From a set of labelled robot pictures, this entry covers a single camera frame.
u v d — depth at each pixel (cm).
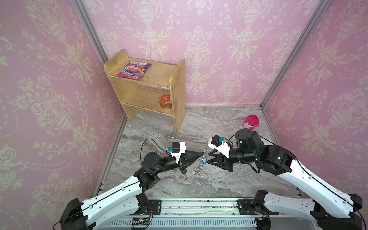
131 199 62
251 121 99
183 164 53
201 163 61
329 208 39
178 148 49
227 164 52
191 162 58
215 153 59
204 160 60
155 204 75
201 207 76
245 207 73
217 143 50
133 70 76
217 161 55
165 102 90
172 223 78
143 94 100
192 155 56
